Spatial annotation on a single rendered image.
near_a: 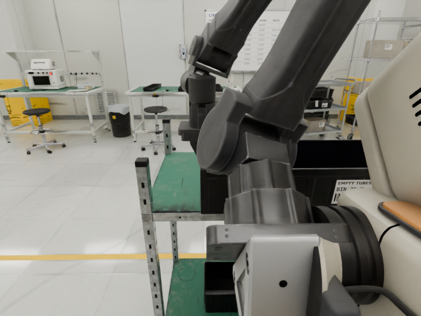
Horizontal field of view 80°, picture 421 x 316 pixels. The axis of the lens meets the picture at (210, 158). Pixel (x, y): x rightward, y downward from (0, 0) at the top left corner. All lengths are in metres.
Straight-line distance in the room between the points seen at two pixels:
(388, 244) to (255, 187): 0.11
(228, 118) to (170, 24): 5.26
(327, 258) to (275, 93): 0.16
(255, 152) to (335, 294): 0.13
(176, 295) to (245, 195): 1.08
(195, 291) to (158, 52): 4.82
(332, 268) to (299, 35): 0.20
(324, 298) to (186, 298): 1.09
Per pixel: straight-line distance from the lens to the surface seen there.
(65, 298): 1.92
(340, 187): 0.61
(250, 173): 0.25
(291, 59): 0.27
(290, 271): 0.21
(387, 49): 4.81
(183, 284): 1.32
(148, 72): 5.58
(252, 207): 0.22
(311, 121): 4.14
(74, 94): 4.39
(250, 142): 0.26
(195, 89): 0.52
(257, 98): 0.27
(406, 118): 0.27
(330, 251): 0.22
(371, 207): 0.27
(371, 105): 0.30
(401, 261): 0.23
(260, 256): 0.19
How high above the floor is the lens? 1.35
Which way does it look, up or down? 23 degrees down
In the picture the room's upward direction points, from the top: straight up
